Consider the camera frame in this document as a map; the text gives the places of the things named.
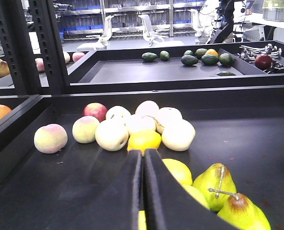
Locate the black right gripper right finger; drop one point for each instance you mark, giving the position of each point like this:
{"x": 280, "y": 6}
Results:
{"x": 168, "y": 206}

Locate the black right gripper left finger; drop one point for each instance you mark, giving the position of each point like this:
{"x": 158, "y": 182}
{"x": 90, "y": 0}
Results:
{"x": 94, "y": 189}

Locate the yellow lemon centre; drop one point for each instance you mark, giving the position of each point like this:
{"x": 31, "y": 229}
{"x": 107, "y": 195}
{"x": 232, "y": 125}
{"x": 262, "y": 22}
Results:
{"x": 143, "y": 140}

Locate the white pear front right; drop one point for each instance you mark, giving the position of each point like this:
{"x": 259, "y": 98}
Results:
{"x": 179, "y": 135}

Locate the white pear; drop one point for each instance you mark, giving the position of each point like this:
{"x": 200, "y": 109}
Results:
{"x": 179, "y": 135}
{"x": 111, "y": 135}

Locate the black rack upright post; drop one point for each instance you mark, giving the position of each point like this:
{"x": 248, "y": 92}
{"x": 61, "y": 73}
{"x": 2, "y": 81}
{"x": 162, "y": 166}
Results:
{"x": 17, "y": 48}

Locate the dark red pomegranate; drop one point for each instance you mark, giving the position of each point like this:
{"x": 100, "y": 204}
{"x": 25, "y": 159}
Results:
{"x": 263, "y": 62}

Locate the green pear front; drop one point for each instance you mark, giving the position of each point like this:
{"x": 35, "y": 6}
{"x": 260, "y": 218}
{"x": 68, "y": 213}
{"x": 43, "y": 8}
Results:
{"x": 239, "y": 211}

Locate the green pear rear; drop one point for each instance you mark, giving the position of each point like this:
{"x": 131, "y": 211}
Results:
{"x": 218, "y": 177}

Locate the pale peach far left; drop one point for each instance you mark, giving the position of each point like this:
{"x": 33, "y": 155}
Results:
{"x": 50, "y": 138}

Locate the white pear front left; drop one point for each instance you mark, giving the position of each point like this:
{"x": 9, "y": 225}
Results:
{"x": 111, "y": 135}

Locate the black wooden produce stand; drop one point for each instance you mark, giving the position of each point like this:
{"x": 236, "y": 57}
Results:
{"x": 239, "y": 121}

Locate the red apple in pile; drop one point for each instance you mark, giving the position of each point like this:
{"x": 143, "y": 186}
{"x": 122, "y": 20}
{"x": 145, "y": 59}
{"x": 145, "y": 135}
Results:
{"x": 96, "y": 110}

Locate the yellow lemon near gripper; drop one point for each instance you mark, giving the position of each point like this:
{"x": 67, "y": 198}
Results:
{"x": 179, "y": 170}

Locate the pale peach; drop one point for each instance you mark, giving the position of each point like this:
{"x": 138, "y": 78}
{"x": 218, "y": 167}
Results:
{"x": 50, "y": 138}
{"x": 83, "y": 129}

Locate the green pear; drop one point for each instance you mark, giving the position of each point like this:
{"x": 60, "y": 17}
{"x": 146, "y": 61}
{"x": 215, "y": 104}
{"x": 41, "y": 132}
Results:
{"x": 239, "y": 211}
{"x": 218, "y": 177}

